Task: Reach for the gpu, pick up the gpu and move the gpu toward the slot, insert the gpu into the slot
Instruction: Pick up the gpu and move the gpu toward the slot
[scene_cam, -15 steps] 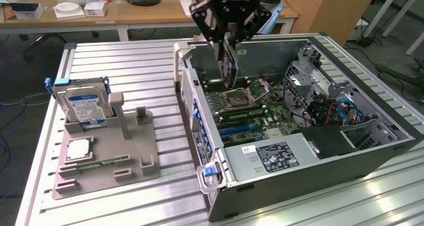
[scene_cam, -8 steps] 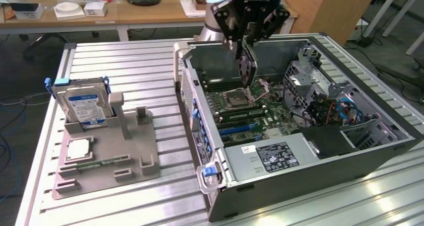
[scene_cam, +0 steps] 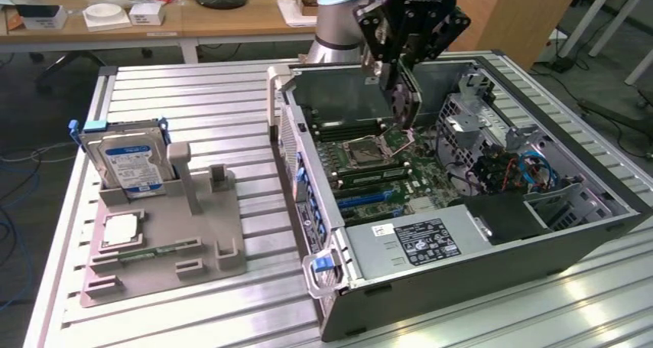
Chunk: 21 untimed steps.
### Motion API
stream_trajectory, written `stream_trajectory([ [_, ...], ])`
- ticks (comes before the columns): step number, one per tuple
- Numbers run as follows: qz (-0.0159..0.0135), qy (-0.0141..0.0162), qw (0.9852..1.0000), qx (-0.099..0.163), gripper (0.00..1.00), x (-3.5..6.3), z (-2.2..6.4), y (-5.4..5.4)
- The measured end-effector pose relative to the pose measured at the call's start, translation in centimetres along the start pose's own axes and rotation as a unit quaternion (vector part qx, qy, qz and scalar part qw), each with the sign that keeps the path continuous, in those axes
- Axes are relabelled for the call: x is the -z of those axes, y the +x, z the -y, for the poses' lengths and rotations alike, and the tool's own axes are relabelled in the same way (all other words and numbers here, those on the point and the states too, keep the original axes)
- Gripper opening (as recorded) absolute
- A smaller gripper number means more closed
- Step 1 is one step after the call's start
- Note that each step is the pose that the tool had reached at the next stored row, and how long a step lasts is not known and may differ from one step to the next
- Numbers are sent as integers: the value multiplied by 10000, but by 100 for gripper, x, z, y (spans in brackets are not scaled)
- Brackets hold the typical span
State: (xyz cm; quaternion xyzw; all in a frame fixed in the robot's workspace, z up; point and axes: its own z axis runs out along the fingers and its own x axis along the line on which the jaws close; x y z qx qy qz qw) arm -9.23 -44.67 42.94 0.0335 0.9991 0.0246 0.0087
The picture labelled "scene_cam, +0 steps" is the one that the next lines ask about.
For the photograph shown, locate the black plastic disk bay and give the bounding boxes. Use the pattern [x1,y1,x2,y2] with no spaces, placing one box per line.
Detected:
[466,193,553,246]

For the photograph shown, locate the white box with black lid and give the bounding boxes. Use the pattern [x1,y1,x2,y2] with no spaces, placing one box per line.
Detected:
[15,4,70,30]

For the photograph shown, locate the black graphics card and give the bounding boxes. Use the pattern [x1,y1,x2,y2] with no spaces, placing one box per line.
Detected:
[361,51,426,132]

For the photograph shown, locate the black RAM slot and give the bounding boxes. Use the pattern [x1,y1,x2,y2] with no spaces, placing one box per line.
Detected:
[315,128,385,142]
[311,119,382,132]

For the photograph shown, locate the white paper stack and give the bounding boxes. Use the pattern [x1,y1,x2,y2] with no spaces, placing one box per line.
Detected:
[277,0,318,28]

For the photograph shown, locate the open metal socket cover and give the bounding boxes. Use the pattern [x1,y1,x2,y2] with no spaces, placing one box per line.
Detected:
[375,128,416,156]

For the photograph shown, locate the white table frame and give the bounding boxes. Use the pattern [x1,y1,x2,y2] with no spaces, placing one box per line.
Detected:
[557,0,653,86]

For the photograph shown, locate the silver CPU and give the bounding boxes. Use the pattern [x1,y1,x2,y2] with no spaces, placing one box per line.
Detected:
[102,213,142,246]

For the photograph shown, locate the grey plastic parts rack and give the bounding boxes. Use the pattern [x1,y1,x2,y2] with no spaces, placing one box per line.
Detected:
[80,141,249,309]

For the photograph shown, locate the green motherboard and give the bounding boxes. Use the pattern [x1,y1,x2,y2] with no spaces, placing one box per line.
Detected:
[310,116,466,226]

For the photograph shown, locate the blue floor cable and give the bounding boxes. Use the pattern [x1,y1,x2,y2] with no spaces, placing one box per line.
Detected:
[0,163,43,311]

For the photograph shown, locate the green RAM stick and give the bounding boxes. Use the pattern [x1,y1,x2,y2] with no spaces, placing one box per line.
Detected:
[118,246,179,259]

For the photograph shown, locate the grey power supply unit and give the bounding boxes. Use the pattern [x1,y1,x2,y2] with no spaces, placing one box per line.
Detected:
[345,204,500,281]

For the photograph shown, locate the installed RAM stick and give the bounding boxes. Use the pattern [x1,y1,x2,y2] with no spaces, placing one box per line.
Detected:
[334,166,410,184]

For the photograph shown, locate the blue wire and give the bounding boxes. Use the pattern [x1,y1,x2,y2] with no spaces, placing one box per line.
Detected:
[516,151,558,190]

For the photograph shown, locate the white round block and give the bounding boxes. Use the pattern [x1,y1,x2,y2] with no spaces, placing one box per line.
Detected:
[82,3,134,32]

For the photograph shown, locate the hard disk with blue label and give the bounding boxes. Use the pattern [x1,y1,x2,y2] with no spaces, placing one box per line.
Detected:
[84,132,169,200]

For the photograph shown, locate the black wire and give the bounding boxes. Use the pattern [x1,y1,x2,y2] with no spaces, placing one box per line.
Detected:
[446,163,486,196]

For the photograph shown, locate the wooden cabinet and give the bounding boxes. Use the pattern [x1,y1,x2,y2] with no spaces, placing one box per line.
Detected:
[448,0,586,64]

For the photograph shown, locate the blue disk caddy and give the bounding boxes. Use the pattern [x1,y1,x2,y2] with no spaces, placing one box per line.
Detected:
[67,115,171,154]

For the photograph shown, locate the metal drive cage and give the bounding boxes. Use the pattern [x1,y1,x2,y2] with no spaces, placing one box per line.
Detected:
[437,72,513,164]

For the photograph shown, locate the wooden desk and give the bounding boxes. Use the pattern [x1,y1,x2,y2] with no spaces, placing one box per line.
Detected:
[0,0,461,64]

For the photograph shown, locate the white labelled box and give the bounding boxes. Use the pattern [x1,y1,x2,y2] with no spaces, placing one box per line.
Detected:
[128,2,167,26]

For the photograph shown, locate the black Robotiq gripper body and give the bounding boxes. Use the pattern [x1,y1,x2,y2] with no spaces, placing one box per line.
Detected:
[381,0,465,36]

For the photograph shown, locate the open grey PC case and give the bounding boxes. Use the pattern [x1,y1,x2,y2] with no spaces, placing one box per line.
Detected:
[266,49,653,343]

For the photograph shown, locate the CPU socket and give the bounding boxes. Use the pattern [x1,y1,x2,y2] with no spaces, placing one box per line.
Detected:
[345,137,392,164]

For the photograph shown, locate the blue expansion slot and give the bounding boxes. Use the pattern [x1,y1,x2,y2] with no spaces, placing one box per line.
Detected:
[335,193,389,208]

